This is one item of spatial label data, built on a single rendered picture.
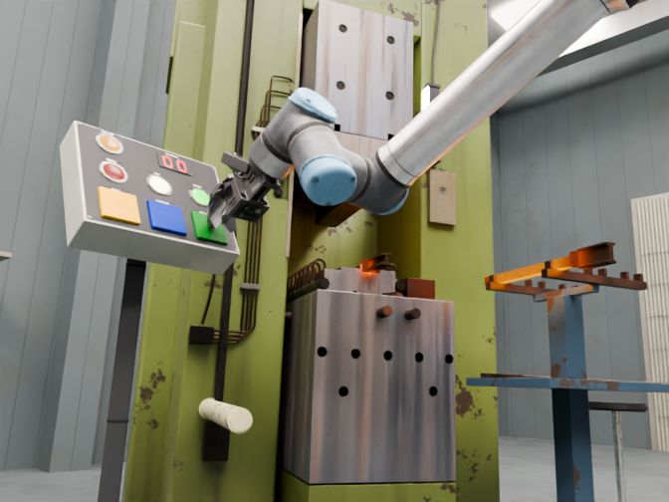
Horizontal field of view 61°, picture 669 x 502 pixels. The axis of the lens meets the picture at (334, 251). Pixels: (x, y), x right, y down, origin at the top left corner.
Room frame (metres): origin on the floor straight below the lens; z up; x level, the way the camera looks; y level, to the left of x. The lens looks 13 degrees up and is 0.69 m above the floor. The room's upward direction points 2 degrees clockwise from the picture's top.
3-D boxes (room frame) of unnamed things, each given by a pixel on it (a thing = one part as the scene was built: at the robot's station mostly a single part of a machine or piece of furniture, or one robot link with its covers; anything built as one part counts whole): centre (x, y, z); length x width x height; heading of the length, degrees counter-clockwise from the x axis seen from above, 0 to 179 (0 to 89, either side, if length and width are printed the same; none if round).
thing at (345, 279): (1.67, 0.00, 0.96); 0.42 x 0.20 x 0.09; 19
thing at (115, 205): (1.06, 0.42, 1.01); 0.07 x 0.05 x 0.07; 134
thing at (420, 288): (1.59, -0.22, 0.95); 0.12 x 0.09 x 0.07; 19
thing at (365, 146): (1.67, 0.00, 1.32); 0.42 x 0.20 x 0.10; 19
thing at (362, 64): (1.69, -0.04, 1.56); 0.42 x 0.39 x 0.40; 19
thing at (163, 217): (1.13, 0.35, 1.01); 0.07 x 0.05 x 0.07; 134
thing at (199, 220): (1.20, 0.27, 1.01); 0.07 x 0.05 x 0.07; 134
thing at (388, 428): (1.70, -0.05, 0.69); 0.56 x 0.38 x 0.45; 19
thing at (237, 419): (1.28, 0.23, 0.62); 0.44 x 0.05 x 0.05; 19
